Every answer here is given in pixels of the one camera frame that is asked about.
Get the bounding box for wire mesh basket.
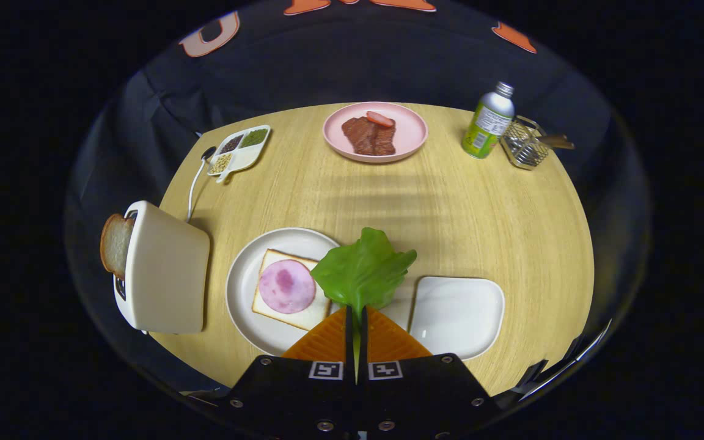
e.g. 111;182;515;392
501;115;549;170

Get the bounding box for white square plate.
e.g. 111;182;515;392
398;276;505;361

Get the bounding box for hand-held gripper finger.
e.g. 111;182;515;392
358;306;504;440
227;306;359;440

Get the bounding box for green lettuce leaf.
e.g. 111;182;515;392
310;227;418;383

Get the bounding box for green label metal bottle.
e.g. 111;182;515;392
461;81;516;160

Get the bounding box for wooden handled utensil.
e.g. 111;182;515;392
532;133;575;150

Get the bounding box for browned toast slice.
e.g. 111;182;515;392
100;213;136;281

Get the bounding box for white divided dish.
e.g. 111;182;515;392
207;125;272;184

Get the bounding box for pink plate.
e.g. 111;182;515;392
322;101;429;164

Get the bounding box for brown meat slices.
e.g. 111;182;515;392
341;116;397;156

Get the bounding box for white round plate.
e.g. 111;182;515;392
225;228;353;357

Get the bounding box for white bread slice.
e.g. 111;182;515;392
252;249;332;331

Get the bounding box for white toaster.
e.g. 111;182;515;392
112;200;211;335

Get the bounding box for white toaster cable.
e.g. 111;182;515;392
186;156;209;222

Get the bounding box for pink ham slice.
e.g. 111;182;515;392
258;259;317;315

